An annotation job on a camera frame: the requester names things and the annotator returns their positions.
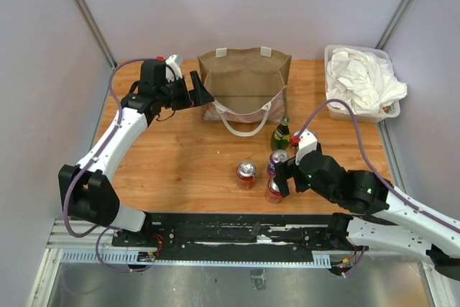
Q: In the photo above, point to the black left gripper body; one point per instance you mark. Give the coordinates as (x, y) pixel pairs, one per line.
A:
(175, 93)

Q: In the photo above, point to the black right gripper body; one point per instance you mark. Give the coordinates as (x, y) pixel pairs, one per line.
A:
(302, 183)

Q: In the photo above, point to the purple Fanta can front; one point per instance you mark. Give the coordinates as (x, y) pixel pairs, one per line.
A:
(276, 157)

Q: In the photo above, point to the red cola can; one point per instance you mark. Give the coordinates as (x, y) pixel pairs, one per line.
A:
(245, 175)
(273, 194)

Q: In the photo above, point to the green glass bottle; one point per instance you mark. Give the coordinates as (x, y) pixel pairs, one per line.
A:
(280, 138)

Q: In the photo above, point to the burlap canvas tote bag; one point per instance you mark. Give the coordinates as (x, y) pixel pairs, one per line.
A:
(249, 87)

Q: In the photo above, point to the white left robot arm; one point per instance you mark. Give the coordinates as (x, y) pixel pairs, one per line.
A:
(85, 188)

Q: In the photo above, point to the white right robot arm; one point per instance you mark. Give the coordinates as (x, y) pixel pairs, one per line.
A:
(382, 215)

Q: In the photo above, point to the white plastic basket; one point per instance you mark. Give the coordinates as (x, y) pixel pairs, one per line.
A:
(359, 84)

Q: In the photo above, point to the white crumpled cloth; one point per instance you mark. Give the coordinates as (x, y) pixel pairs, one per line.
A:
(363, 82)

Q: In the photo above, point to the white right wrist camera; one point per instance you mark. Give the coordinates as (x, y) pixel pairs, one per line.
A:
(304, 143)

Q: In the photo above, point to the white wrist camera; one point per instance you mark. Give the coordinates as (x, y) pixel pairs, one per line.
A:
(304, 143)
(173, 71)

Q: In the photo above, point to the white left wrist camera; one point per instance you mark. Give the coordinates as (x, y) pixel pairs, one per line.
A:
(173, 71)

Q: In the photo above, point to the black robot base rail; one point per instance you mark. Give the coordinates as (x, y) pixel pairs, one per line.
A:
(241, 239)

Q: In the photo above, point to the aluminium frame post left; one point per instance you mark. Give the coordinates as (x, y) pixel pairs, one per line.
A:
(95, 31)

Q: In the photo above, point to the aluminium frame post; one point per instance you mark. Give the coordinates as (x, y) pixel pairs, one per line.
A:
(393, 23)
(95, 31)

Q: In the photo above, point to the aluminium frame post right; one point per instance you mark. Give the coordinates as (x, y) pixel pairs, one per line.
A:
(393, 23)

